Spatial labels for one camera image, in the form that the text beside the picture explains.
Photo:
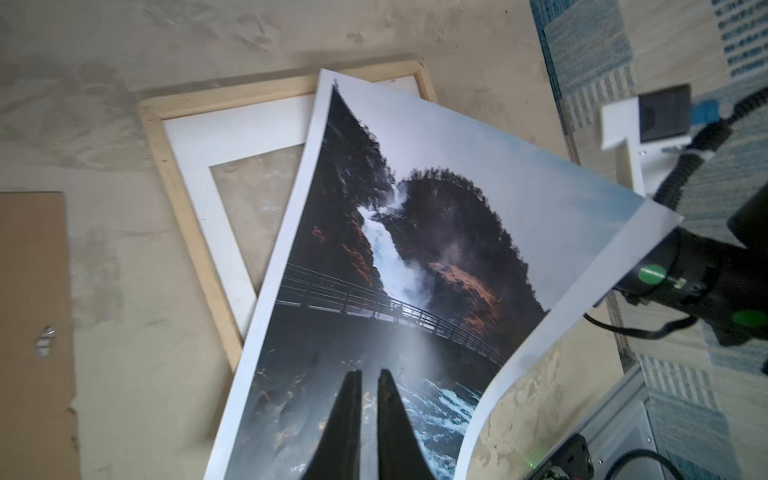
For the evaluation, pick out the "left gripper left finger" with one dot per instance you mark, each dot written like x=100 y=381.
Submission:
x=337 y=455

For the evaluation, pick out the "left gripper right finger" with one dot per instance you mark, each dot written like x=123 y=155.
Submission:
x=399 y=453

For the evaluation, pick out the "waterfall photo with white border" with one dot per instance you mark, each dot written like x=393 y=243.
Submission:
x=247 y=171

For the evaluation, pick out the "brown cardboard backing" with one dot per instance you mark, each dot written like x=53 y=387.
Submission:
x=38 y=425

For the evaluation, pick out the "wooden picture frame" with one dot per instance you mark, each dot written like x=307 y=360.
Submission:
x=192 y=210

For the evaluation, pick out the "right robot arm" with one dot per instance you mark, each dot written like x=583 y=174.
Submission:
x=722 y=284

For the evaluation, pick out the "silver metal turn clip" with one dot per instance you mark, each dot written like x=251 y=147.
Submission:
x=45 y=341

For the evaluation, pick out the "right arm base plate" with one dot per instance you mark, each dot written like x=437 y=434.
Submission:
x=571 y=461

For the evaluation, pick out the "aluminium front rail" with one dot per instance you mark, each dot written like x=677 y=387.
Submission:
x=619 y=423

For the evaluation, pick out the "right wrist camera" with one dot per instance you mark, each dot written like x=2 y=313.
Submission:
x=647 y=133

